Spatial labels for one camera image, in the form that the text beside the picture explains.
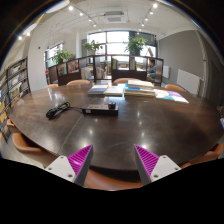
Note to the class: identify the large tan book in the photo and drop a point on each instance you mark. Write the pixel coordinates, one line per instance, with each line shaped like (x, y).
(138, 94)

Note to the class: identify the thick white book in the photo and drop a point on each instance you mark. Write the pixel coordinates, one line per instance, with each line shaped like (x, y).
(140, 83)

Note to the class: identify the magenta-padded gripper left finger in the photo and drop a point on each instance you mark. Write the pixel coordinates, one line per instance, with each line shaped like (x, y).
(63, 166)

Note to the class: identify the person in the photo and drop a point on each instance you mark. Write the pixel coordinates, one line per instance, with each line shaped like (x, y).
(152, 69)

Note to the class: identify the dark blue book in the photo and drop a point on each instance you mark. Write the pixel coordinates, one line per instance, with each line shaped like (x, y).
(98, 89)

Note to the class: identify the white wall radiator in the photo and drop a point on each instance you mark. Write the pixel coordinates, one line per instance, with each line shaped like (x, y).
(188, 81)

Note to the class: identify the colourful white picture book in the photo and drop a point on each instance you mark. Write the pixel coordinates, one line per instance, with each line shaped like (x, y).
(162, 94)

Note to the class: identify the ceiling track lights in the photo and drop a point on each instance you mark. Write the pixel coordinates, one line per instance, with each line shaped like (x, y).
(70, 8)

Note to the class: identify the orange leather chair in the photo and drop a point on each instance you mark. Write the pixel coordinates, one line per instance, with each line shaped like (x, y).
(210, 155)
(23, 145)
(10, 125)
(110, 181)

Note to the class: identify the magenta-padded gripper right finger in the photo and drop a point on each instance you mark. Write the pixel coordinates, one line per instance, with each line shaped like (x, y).
(160, 166)

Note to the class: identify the large green potted plant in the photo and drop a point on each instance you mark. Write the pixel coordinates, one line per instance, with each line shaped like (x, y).
(136, 44)

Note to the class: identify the purple and white book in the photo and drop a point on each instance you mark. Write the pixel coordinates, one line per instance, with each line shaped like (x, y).
(178, 97)

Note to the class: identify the ceiling air conditioner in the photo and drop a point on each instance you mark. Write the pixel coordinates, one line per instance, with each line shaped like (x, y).
(115, 17)

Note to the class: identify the small white wall panel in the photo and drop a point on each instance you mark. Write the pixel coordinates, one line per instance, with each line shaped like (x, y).
(166, 71)

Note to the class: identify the large bright blue book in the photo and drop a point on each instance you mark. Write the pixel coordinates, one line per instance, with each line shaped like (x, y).
(130, 88)

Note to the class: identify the black and grey power strip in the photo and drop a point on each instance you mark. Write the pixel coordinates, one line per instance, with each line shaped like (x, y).
(96, 109)

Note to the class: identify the dark low shelf unit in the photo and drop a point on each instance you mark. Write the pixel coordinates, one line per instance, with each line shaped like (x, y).
(128, 74)

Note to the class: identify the tall wall bookshelf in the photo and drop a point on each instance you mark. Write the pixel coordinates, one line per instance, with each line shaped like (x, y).
(15, 83)

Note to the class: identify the row of orange chairs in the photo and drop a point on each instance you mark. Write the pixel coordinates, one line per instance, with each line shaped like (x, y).
(78, 81)

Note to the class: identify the white flat book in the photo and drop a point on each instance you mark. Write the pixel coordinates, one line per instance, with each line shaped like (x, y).
(114, 90)

